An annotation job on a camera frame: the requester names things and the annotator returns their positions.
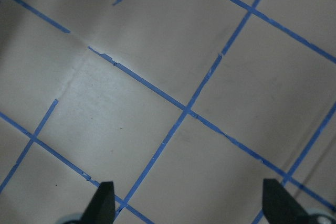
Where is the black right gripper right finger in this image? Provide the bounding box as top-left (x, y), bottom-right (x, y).
top-left (262, 178), bottom-right (317, 224)

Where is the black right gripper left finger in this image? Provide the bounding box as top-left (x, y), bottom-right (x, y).
top-left (80, 182), bottom-right (116, 224)

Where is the brown paper table mat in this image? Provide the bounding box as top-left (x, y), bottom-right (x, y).
top-left (1, 0), bottom-right (335, 223)

